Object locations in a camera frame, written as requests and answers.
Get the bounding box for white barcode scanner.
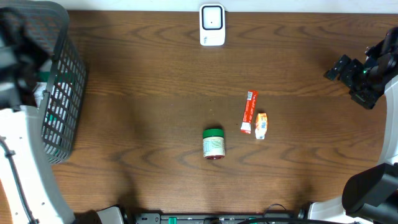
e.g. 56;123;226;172
199;4;226;47

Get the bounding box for red snack stick packet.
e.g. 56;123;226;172
240;90;258;134

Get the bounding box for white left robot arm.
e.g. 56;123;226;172
1;7;75;223

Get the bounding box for green lid jar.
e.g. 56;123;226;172
203;128;225;160

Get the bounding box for grey plastic mesh basket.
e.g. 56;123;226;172
1;1;88;164

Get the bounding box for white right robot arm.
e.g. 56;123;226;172
300;27;397;223

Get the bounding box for orange small snack packet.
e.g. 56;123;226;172
255;113;268;139

